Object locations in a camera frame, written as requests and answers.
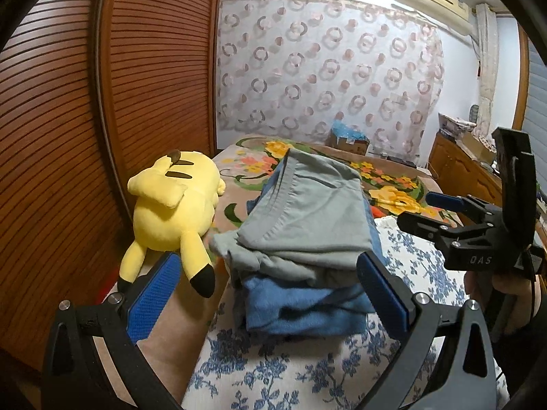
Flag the patterned flat box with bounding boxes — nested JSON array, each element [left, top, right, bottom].
[[439, 113, 477, 139]]

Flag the grey pants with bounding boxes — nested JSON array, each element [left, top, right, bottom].
[[210, 149, 373, 289]]

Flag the folded blue jeans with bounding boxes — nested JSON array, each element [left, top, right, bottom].
[[231, 167, 382, 336]]

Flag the grey window blind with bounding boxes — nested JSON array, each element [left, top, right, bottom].
[[523, 38, 547, 168]]

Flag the wooden sideboard cabinet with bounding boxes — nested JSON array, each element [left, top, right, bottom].
[[426, 131, 547, 291]]

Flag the brown louvered wardrobe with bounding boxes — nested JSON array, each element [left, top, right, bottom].
[[1, 0, 219, 369]]

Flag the cardboard box on sideboard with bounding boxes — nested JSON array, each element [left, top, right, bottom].
[[461, 132, 497, 165]]

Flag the white air conditioner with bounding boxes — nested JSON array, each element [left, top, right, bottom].
[[396, 0, 473, 36]]

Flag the yellow pikachu plush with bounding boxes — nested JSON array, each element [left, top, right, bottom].
[[118, 150, 225, 298]]

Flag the cardboard box with blue bag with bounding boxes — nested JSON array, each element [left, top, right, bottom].
[[326, 120, 370, 155]]

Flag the right hand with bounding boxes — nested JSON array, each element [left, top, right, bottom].
[[464, 271, 542, 335]]

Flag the beige tied curtain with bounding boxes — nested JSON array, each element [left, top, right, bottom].
[[473, 3, 499, 138]]

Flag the colourful flower blanket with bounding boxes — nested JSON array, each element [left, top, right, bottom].
[[93, 136, 465, 410]]

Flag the circle patterned curtain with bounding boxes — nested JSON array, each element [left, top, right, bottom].
[[216, 0, 445, 161]]

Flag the blue floral white sheet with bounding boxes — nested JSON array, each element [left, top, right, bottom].
[[181, 215, 512, 410]]

